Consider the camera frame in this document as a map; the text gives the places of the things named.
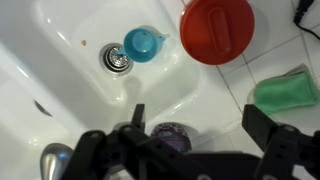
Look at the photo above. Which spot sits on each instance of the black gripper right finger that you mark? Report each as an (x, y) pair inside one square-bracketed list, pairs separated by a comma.
[(286, 153)]

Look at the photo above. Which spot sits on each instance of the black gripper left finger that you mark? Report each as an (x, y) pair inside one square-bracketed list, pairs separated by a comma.
[(110, 156)]

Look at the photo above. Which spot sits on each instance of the red jug lid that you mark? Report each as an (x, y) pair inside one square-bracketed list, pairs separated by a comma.
[(216, 30)]

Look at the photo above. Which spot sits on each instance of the silver metal faucet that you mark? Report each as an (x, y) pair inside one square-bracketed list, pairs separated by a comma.
[(53, 163)]

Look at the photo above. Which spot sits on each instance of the green folded cloth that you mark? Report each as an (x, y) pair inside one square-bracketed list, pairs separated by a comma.
[(286, 93)]

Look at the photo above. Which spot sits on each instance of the purple dish soap bottle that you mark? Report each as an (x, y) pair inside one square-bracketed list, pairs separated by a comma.
[(171, 136)]

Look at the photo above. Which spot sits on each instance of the metal sink drain strainer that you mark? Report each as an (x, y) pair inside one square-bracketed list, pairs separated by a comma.
[(115, 63)]

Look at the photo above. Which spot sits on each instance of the teal plastic cup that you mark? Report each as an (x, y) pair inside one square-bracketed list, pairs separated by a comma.
[(141, 45)]

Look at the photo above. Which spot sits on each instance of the white sink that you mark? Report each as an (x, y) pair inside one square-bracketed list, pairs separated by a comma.
[(66, 26)]

